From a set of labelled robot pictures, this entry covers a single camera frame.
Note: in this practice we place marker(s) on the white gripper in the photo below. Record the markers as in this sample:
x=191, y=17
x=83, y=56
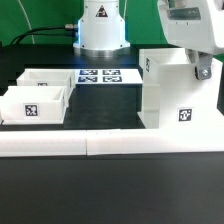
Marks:
x=195, y=25

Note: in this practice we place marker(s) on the white drawer cabinet box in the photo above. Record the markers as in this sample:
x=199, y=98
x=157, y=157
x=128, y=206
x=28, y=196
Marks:
x=172, y=96

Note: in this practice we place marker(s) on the white front drawer tray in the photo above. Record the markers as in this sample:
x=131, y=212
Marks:
x=22, y=105

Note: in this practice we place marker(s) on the white drawer tray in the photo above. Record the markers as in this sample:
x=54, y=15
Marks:
x=48, y=77
x=22, y=105

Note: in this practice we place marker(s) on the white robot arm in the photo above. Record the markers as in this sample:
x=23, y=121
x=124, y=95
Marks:
x=101, y=29

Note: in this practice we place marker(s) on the white rear drawer tray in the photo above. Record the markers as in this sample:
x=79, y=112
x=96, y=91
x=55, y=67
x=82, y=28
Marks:
x=48, y=77

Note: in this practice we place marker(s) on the white marker tag sheet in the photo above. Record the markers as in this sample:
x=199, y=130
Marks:
x=107, y=76

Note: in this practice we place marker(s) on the white front wall bar right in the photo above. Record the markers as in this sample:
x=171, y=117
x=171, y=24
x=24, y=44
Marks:
x=147, y=141

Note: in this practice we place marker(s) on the white wall bar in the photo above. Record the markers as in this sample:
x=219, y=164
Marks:
x=147, y=141
x=42, y=143

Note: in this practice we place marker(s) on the white front wall bar left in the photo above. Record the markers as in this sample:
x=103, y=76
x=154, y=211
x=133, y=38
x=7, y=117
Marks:
x=42, y=143

